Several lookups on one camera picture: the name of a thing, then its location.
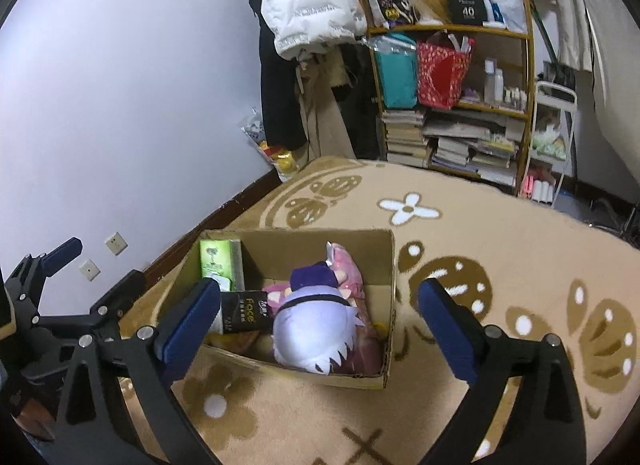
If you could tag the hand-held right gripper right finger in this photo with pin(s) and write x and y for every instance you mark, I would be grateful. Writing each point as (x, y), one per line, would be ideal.
(450, 332)

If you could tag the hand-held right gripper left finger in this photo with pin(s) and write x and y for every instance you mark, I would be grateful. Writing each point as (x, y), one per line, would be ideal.
(190, 330)

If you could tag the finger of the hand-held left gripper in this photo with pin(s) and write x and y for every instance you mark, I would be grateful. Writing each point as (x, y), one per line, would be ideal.
(65, 250)
(127, 290)

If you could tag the black tissue pack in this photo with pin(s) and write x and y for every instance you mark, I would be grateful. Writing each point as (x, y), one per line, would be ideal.
(245, 312)

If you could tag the green tissue pack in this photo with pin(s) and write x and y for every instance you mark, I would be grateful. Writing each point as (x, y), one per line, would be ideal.
(220, 260)

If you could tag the pink plastic packet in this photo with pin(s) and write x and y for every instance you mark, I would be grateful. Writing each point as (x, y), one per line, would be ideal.
(365, 352)

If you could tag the purple plush doll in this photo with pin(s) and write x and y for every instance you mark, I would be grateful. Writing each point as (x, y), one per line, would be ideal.
(310, 325)

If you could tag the printed cardboard box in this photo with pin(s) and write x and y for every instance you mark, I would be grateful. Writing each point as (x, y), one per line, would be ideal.
(300, 250)

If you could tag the beige patterned carpet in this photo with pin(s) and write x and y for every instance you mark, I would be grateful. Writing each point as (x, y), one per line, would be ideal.
(500, 255)

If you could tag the pink and white bottles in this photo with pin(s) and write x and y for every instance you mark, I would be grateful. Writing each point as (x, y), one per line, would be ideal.
(536, 189)

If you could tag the pile of books and papers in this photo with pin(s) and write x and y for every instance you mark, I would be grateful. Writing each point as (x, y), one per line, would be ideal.
(475, 150)

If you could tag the clear bag of toys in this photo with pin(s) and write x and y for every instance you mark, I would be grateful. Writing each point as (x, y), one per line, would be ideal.
(280, 160)

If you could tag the black metal stand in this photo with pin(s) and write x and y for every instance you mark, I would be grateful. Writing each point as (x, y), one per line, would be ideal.
(607, 217)

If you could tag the stack of books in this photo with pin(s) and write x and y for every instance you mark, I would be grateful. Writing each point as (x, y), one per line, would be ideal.
(405, 140)

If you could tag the pale green bundle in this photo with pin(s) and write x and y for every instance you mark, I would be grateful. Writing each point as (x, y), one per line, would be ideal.
(547, 142)

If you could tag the brown and white plush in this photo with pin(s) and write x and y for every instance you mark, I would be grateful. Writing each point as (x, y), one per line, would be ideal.
(550, 118)

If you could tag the black hanging garment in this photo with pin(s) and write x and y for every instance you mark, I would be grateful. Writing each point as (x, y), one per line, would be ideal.
(362, 110)

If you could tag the beige coat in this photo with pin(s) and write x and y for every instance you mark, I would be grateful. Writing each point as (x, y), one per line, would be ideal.
(325, 125)

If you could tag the row of small bottles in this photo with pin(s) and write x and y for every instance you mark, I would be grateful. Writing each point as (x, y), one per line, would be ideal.
(515, 97)

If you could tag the black coat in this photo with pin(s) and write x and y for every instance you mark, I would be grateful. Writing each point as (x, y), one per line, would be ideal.
(280, 95)

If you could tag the short white bottle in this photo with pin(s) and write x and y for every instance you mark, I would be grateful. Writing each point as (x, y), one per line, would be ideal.
(499, 87)

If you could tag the red patterned bag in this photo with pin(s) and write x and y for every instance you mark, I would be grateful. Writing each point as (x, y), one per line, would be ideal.
(440, 80)

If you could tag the tall white bottle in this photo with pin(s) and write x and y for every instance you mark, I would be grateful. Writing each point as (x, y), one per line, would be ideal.
(489, 80)

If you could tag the teal bag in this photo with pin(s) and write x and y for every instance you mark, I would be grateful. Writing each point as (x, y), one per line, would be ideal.
(397, 75)

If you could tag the white metal rack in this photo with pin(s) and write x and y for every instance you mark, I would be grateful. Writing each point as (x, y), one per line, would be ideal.
(552, 87)

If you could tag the wooden shelf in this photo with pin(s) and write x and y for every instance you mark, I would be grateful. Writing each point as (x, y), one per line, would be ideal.
(440, 28)

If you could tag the black box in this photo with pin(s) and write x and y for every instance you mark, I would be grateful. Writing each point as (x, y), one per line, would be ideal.
(467, 7)

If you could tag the white curtain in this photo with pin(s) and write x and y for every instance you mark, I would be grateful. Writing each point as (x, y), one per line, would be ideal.
(600, 20)

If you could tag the white wall socket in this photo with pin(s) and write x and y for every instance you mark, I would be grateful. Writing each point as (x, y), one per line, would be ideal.
(116, 243)
(90, 270)

